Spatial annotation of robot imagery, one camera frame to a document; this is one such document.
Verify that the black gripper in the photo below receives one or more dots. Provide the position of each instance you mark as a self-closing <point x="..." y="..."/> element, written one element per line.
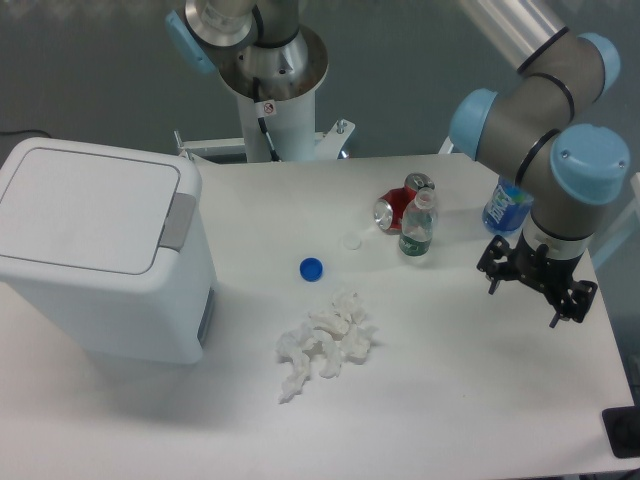
<point x="534" y="268"/>

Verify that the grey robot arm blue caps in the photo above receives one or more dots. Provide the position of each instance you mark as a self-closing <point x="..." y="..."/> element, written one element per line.
<point x="530" y="137"/>

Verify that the crushed red soda can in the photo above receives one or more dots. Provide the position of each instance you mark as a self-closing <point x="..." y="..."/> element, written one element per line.
<point x="389" y="208"/>

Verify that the white plastic trash can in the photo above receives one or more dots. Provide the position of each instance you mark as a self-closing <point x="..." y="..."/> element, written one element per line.
<point x="109" y="244"/>

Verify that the blue plastic bottle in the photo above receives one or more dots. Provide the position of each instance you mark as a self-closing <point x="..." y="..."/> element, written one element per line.
<point x="507" y="208"/>

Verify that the clear green-label plastic bottle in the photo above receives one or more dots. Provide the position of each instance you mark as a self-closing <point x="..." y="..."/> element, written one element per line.
<point x="418" y="223"/>

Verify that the black device at table edge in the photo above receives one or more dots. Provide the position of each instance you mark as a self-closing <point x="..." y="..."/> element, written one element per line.
<point x="622" y="428"/>

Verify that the white bottle cap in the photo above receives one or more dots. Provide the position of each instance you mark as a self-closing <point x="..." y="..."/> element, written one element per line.
<point x="351" y="241"/>

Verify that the crumpled white tissue paper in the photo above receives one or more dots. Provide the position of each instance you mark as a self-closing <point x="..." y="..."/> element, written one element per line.
<point x="337" y="334"/>

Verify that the blue bottle cap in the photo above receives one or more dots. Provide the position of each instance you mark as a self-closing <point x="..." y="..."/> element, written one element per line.
<point x="311" y="269"/>

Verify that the white metal mounting frame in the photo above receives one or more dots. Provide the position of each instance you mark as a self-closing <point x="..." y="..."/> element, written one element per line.
<point x="329" y="145"/>

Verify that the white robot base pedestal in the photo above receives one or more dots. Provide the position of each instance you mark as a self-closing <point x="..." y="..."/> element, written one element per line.
<point x="275" y="88"/>

